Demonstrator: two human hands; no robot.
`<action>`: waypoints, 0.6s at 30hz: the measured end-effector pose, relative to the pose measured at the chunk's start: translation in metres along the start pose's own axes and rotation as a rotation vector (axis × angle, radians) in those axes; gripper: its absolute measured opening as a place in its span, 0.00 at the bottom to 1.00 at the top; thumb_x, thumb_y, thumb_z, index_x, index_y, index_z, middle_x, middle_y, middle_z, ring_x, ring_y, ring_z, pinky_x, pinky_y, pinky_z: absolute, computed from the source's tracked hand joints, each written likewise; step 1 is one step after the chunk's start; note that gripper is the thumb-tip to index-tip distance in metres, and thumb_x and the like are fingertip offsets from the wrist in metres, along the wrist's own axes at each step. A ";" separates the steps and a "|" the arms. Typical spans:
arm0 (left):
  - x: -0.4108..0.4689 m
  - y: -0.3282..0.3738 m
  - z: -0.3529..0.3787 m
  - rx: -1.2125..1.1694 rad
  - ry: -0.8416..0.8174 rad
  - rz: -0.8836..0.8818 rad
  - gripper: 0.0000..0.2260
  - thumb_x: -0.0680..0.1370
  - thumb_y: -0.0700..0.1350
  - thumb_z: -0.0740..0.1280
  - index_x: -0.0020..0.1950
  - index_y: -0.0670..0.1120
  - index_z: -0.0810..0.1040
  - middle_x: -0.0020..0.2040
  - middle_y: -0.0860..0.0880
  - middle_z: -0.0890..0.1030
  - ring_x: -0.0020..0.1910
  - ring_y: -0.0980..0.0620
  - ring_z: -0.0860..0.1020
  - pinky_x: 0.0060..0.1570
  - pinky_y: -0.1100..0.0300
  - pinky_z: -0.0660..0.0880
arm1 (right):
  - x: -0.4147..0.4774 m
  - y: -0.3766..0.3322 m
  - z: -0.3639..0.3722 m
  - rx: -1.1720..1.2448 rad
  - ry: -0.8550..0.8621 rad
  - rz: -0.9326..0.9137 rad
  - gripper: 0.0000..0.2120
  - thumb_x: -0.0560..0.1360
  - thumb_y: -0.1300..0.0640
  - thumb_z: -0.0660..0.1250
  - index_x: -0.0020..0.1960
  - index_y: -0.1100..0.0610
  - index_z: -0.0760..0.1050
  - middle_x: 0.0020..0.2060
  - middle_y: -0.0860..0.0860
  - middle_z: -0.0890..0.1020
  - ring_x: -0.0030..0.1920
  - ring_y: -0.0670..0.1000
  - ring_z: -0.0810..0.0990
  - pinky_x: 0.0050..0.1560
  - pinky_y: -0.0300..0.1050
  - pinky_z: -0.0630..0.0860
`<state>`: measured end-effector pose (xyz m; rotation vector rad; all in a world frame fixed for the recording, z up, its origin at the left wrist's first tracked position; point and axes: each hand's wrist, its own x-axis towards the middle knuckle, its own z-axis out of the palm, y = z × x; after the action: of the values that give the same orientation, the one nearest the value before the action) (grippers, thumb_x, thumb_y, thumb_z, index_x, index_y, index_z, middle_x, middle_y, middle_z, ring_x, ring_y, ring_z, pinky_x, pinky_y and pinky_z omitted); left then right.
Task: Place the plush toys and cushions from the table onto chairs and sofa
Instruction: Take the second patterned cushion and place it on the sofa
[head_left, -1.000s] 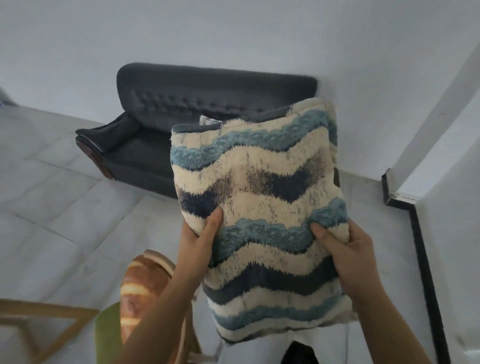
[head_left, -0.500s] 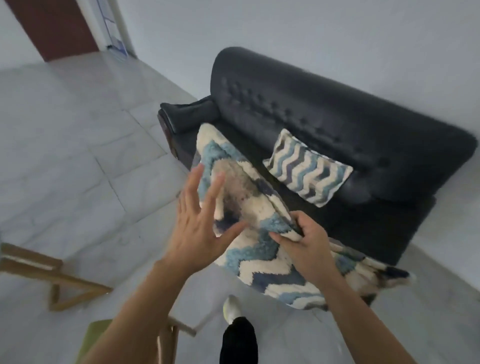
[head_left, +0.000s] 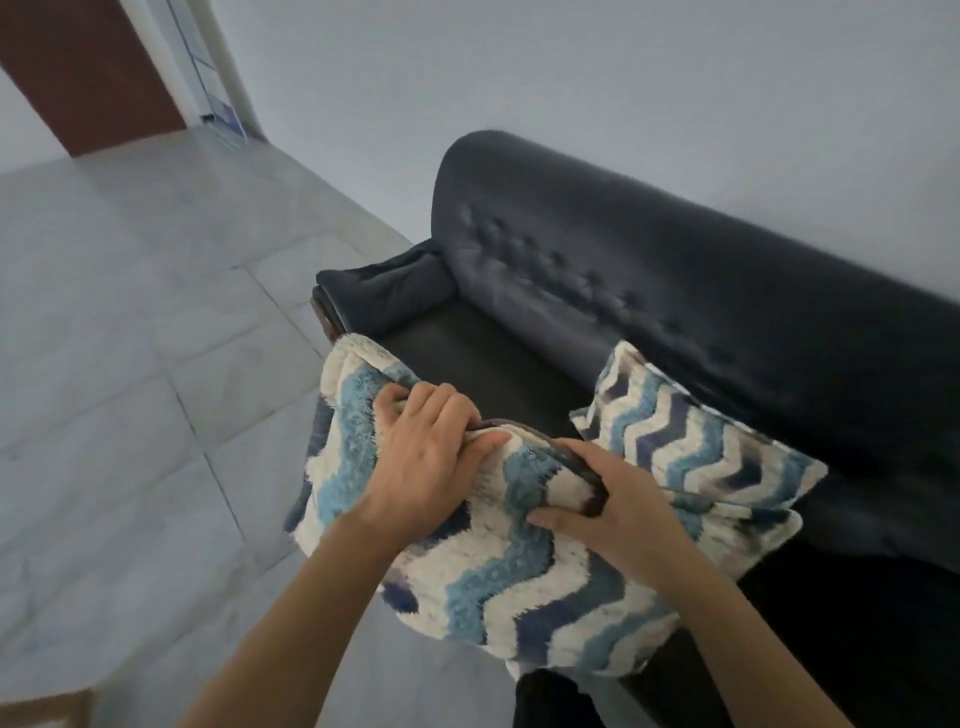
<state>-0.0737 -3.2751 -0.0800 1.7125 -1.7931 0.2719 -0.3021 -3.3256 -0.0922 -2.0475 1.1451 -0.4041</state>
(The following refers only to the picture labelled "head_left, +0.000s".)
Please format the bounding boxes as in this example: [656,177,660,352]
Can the person's left forearm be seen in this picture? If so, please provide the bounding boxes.
[176,508,406,728]

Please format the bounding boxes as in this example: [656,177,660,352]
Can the brown door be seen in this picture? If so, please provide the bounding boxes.
[0,0,187,159]

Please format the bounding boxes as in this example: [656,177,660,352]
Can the person's right hand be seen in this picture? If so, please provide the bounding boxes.
[526,438,705,595]

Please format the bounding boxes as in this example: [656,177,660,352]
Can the person's right forearm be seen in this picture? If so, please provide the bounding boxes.
[652,553,856,728]

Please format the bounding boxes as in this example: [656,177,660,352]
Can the person's black trousers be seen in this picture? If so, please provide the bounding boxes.
[512,667,607,728]

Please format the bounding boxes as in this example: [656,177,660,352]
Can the wall poster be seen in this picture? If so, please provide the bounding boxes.
[166,0,249,145]

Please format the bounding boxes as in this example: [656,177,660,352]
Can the person's left hand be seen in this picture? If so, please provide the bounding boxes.
[350,380,513,553]

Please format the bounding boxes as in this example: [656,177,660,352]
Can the plain grey cushion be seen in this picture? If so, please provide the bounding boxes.
[283,333,685,682]

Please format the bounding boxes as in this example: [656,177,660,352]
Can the grey zigzag patterned cushion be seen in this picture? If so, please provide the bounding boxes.
[569,341,830,583]

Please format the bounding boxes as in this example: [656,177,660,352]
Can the black sofa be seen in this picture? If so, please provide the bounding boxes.
[311,128,960,728]

